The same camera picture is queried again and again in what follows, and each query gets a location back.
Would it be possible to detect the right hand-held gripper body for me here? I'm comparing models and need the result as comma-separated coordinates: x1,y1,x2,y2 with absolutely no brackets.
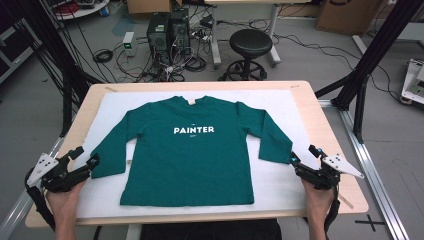
294,152,365,191

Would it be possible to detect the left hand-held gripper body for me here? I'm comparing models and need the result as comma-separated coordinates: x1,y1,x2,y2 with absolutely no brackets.
26,152,91,194

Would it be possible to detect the green long-sleeved shirt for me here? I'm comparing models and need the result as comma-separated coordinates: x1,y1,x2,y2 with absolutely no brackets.
89,95,294,207

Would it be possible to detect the person's right hand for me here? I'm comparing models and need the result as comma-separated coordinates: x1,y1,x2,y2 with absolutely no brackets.
301,178,335,218

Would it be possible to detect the person's left hand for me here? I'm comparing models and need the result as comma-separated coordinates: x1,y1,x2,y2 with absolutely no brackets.
44,181,87,220

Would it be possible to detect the tan strip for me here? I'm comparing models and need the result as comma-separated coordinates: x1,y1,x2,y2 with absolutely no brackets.
337,192,355,210

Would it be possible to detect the white table mat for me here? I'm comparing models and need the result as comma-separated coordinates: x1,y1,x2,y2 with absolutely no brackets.
75,89,322,220

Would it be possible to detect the white table leg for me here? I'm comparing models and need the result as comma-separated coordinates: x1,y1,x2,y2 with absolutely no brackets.
125,223,143,240

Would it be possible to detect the person's dark clothing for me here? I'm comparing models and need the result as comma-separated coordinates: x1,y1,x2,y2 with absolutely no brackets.
139,218,283,240

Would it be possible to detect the white machine base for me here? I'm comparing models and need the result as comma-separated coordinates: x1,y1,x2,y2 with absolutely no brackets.
400,58,424,106

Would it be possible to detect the dark storage rack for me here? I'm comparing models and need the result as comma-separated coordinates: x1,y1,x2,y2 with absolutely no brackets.
0,18,43,85

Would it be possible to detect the small white box green light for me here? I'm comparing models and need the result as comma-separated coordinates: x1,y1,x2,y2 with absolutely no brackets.
122,31,139,57

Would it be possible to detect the black round stool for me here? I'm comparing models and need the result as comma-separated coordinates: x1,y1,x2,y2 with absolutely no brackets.
218,28,275,82

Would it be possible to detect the large cardboard box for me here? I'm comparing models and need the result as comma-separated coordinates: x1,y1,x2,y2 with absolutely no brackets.
315,0,381,36

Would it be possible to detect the white round table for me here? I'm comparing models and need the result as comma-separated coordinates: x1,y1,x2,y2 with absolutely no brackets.
46,0,111,21

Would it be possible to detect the black computer tower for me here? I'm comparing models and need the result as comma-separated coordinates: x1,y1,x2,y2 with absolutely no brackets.
146,12,171,64
169,7,192,56

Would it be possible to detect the white desk with legs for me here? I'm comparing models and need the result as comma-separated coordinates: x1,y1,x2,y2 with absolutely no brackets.
203,0,313,70

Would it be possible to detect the small cardboard box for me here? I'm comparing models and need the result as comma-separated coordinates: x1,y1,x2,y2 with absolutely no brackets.
126,0,175,15

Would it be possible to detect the left hand-held gripper black cable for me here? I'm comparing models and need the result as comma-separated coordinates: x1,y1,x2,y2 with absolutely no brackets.
24,175,56,232

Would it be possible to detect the hand-held gripper black cable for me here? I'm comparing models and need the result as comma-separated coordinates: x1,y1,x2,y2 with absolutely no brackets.
324,185,342,240
24,175,56,232

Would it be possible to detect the right hand-held gripper black cable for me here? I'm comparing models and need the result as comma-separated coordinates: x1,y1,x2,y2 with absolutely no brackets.
324,185,342,240

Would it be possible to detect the aluminium rail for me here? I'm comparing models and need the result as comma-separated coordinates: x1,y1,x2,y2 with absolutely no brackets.
318,99,410,240
0,136,66,240

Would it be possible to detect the long black floor cable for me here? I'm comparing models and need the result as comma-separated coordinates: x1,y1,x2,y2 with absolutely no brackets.
273,32,405,102

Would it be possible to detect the coiled black cable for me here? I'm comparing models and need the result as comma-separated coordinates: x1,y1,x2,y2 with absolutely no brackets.
92,48,114,65

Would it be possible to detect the black metal frame post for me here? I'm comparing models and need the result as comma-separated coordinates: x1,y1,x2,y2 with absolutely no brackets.
6,0,105,138
314,0,424,145

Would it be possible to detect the tangle of floor cables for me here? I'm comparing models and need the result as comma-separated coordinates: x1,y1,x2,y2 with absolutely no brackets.
114,43,208,84

